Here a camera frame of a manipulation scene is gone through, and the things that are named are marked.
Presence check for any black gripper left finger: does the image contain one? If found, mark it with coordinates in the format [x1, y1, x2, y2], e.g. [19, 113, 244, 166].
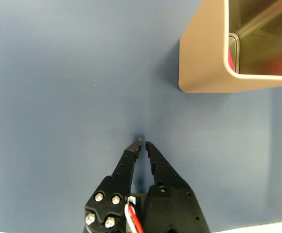
[84, 137, 143, 233]

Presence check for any red cube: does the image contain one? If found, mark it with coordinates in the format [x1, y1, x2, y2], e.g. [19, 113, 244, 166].
[228, 47, 237, 72]

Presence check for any blue-grey table mat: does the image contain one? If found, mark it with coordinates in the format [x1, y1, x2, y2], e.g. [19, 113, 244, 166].
[0, 0, 282, 233]

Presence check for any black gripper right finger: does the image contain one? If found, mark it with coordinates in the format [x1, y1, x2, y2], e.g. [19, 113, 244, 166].
[143, 141, 211, 233]

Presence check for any square metal tin container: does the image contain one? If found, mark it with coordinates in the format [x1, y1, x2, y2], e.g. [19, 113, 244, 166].
[178, 0, 282, 94]

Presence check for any red white servo wire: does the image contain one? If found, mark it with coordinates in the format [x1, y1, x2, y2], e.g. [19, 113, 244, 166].
[123, 196, 144, 233]

